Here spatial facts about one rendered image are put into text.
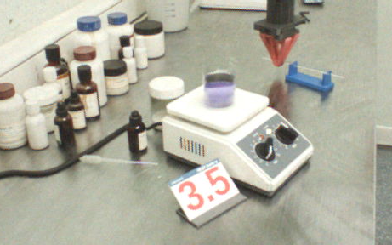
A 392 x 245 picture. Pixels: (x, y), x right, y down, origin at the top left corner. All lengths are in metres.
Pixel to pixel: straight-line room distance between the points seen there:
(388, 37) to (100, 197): 1.67
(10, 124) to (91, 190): 0.19
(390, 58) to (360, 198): 1.55
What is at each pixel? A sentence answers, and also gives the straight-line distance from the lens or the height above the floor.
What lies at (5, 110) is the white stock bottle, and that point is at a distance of 0.90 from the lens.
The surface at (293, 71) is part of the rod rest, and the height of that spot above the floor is 0.77.
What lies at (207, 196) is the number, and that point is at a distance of 0.74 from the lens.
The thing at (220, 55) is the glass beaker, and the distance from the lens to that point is 0.81.
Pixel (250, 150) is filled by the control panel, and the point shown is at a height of 0.81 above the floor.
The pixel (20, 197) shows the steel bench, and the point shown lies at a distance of 0.81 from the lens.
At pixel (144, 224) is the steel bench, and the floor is 0.75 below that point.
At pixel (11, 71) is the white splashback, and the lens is 1.02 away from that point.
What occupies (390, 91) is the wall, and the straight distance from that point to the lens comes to 2.35.
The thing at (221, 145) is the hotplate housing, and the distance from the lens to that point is 0.76.
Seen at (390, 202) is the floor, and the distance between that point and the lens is 2.09.
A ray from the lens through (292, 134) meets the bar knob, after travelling 0.80.
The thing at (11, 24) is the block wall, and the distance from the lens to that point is 1.09.
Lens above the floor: 1.20
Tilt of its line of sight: 26 degrees down
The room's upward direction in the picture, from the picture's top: straight up
